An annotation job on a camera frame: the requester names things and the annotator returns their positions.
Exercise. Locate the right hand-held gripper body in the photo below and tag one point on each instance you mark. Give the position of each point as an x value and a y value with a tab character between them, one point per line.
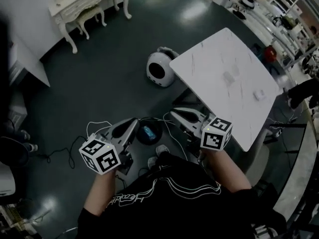
211	138

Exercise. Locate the blue packet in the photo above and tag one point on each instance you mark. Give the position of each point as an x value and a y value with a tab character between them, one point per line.
149	133

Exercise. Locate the person's black printed t-shirt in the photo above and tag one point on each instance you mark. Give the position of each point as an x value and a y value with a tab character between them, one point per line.
187	215

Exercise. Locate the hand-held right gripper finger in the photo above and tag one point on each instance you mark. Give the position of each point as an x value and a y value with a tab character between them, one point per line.
188	126
192	109

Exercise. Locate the person's right white shoe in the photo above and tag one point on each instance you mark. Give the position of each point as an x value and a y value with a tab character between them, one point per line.
162	149

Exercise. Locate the person's white shoe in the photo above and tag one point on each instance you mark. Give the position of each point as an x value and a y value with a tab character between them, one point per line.
162	149
152	162

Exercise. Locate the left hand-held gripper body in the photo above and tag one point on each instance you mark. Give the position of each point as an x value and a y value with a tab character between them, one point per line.
107	159

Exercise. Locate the white marble square table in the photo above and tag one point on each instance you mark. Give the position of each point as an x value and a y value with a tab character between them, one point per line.
211	53

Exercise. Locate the white power strip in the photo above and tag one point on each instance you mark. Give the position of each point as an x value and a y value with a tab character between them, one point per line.
277	132
92	137

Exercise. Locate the green yellow bag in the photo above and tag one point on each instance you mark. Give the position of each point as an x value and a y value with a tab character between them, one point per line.
289	21

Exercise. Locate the person's left white shoe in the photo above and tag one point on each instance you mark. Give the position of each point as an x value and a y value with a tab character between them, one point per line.
152	162

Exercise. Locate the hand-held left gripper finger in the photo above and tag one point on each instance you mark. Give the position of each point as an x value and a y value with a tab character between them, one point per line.
133	134
111	131

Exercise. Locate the white shelf unit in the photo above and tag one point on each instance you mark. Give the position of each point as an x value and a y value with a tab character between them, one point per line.
264	11

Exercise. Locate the cream stool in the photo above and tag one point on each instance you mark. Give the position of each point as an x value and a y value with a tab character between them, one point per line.
91	11

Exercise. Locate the person's right forearm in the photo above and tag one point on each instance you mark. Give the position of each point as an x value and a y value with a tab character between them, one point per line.
224	170

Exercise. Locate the black round trash bin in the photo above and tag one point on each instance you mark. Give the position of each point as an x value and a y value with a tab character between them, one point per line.
157	133

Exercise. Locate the person's left forearm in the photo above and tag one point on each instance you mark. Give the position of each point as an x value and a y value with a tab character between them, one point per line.
99	195

